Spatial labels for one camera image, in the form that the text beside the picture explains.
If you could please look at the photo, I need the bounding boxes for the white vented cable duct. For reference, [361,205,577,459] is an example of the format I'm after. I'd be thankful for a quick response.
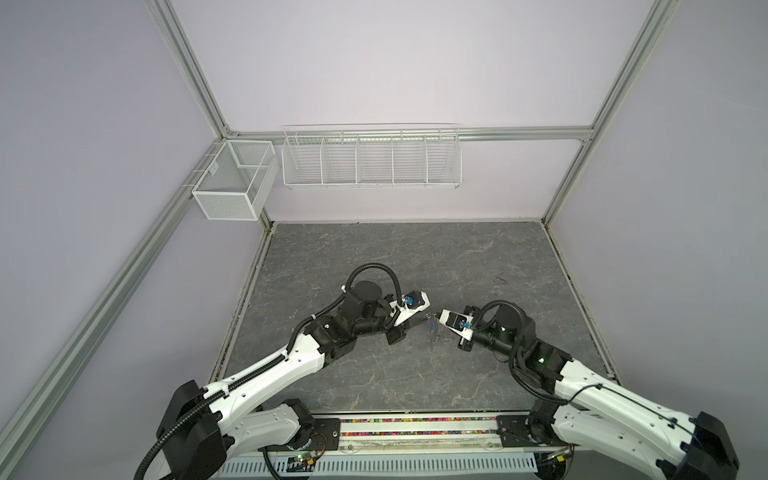
[221,452,538,480]

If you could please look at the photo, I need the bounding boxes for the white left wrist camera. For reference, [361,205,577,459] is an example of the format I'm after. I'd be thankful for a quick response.
[389,290,431,327]

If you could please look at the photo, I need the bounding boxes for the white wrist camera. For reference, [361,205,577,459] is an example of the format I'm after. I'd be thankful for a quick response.
[438,309,474,341]
[389,290,431,327]

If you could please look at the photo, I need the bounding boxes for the left aluminium frame post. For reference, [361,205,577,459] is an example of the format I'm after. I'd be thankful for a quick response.
[146,0,277,232]

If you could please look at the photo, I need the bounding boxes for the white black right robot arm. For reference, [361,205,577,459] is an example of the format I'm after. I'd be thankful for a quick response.
[439,300,740,479]

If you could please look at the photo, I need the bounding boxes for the blue key tag with key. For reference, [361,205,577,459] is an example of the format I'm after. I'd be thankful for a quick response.
[427,318,438,349]

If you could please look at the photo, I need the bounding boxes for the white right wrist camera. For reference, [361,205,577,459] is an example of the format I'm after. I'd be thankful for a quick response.
[438,309,474,341]

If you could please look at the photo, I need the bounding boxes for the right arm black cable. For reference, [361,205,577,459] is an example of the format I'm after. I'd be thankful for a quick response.
[473,299,697,433]

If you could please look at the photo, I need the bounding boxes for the aluminium frame corner post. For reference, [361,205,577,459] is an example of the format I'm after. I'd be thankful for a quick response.
[542,0,680,228]

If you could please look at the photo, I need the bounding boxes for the aluminium base rail with beads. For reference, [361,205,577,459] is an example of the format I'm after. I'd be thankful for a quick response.
[263,412,637,454]

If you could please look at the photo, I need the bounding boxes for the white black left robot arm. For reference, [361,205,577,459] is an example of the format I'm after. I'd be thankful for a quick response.
[134,281,430,479]

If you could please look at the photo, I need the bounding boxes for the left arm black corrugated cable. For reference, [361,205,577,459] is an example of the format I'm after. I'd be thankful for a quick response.
[133,263,403,480]

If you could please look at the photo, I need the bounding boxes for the small white mesh basket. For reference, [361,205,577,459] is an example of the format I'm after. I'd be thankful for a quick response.
[192,140,279,221]

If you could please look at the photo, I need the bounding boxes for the long white wire basket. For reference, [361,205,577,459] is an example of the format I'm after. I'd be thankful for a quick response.
[282,124,463,189]

